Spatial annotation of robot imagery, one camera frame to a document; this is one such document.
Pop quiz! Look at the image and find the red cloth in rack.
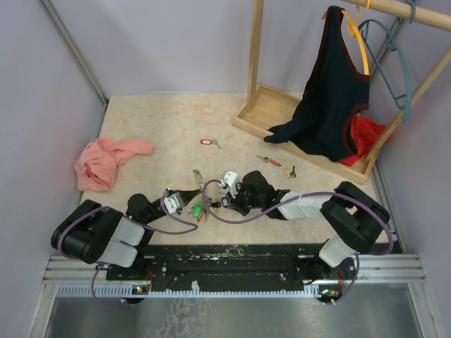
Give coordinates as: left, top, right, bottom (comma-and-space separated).
339, 115, 387, 166

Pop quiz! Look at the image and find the large keyring with coloured tags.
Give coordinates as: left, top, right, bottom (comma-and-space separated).
190, 169, 209, 223

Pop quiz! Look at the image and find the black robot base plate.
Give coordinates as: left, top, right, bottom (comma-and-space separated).
106, 244, 357, 292

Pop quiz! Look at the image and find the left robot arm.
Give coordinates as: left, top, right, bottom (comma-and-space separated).
51, 189, 201, 280

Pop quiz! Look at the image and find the key with long red tag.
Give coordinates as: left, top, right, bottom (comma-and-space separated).
256, 155, 281, 167

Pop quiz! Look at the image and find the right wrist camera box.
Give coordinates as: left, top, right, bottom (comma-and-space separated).
218, 171, 239, 191

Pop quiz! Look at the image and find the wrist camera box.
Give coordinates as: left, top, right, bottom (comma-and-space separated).
163, 190, 183, 214
218, 171, 239, 191

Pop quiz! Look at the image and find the blue-grey clothes hanger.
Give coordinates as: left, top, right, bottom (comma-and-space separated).
358, 18, 413, 123

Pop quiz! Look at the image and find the dark navy tank top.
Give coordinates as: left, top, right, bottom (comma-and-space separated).
264, 6, 370, 166

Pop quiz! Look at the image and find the pink crumpled cloth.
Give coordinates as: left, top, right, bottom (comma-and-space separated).
74, 138, 154, 192

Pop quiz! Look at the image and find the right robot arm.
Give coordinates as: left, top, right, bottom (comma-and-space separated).
219, 170, 390, 279

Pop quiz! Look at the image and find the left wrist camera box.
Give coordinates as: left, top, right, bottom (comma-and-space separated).
163, 190, 183, 214

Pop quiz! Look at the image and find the yellow clothes hanger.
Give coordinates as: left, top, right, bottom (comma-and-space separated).
341, 5, 370, 76

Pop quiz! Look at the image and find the key with yellow ring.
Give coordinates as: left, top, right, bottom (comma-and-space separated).
283, 166, 297, 179

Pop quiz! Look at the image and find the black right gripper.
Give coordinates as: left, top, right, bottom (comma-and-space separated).
226, 182, 264, 217

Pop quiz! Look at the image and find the key with black fob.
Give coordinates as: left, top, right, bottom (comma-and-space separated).
221, 196, 230, 208

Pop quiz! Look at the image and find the grey wall corner rail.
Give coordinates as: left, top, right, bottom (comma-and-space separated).
37, 0, 109, 106

